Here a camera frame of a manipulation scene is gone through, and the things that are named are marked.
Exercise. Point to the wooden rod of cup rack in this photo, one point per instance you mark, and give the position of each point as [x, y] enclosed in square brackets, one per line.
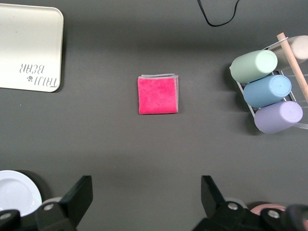
[294, 65]

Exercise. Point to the pastel purple cup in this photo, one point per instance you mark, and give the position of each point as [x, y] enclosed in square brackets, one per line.
[276, 118]

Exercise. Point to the pastel green cup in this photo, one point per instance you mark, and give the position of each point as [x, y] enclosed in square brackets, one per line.
[250, 66]

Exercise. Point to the white round plate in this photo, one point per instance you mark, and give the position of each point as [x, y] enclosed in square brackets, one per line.
[16, 192]

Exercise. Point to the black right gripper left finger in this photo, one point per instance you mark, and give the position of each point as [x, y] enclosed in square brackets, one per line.
[74, 202]

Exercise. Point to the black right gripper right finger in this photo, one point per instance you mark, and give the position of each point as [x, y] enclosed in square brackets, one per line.
[216, 211]

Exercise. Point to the cream tray with bear print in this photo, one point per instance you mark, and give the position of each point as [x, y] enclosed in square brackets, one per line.
[26, 45]

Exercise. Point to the pink bowl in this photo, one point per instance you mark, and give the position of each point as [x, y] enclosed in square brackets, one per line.
[258, 209]

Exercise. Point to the pink folded cloth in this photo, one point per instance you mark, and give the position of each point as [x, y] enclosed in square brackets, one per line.
[157, 96]

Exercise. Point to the pastel blue cup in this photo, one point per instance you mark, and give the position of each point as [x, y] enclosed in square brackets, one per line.
[264, 92]

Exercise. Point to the beige cup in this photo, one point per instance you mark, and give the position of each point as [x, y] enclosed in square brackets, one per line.
[299, 48]

